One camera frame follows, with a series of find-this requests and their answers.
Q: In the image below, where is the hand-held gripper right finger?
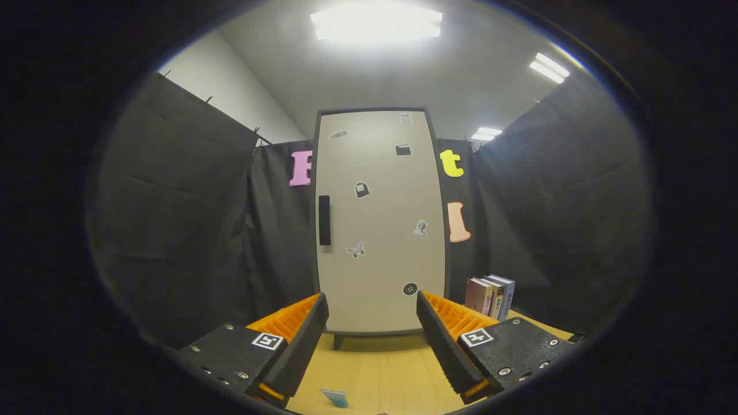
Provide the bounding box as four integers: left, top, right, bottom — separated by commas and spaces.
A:
416, 290, 577, 405

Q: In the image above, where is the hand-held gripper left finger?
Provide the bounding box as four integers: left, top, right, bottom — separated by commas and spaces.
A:
173, 292, 330, 408

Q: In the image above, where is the black door handle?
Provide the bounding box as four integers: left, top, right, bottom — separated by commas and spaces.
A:
318, 195, 332, 247

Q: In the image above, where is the beige cabinet door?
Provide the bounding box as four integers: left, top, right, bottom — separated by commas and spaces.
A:
316, 111, 447, 334

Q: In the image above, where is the thin pale book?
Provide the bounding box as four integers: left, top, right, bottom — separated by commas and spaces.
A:
483, 277, 504, 319

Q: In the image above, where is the black backdrop cloth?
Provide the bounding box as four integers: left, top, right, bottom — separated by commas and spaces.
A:
89, 72, 652, 346

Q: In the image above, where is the long ceiling light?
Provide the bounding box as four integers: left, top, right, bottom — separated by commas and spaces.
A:
529, 52, 571, 85

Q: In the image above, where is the large ceiling light panel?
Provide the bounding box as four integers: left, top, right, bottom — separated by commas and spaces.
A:
310, 3, 443, 42

